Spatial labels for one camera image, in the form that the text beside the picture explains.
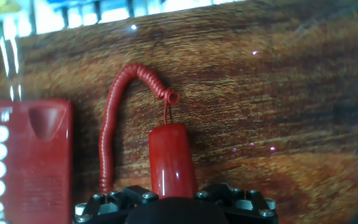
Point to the red telephone base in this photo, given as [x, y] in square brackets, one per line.
[39, 174]

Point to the red telephone handset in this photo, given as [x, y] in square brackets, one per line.
[171, 161]

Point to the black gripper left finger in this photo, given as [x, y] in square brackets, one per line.
[117, 202]

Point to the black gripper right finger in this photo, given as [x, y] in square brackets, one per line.
[244, 202]

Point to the dark wooden board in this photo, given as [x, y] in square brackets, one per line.
[259, 109]

